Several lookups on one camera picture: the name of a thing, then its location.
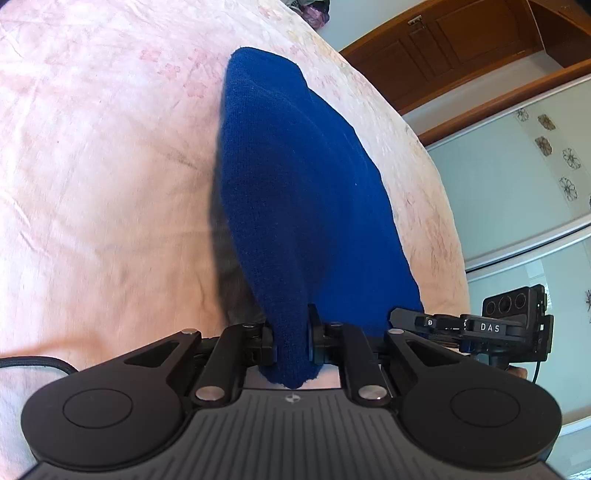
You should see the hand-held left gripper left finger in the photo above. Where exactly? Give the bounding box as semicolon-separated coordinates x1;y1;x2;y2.
124;320;280;407

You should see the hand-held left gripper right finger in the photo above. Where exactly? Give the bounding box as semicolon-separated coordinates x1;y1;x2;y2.
307;303;457;407

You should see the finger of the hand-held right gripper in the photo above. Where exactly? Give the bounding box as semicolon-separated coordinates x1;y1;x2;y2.
389;308;468;344

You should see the blue knit sweater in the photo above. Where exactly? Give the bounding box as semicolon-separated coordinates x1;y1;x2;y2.
213;46;426;389

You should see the floral glass sliding door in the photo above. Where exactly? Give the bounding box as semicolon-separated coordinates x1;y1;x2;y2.
424;74;591;480

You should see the pink blanket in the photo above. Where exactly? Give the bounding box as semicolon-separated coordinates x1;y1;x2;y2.
0;0;470;478

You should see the brown wooden door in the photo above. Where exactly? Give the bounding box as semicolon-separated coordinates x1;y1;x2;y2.
338;0;591;146

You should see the purple bag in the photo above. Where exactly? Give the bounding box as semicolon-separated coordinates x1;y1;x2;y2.
295;0;331;27

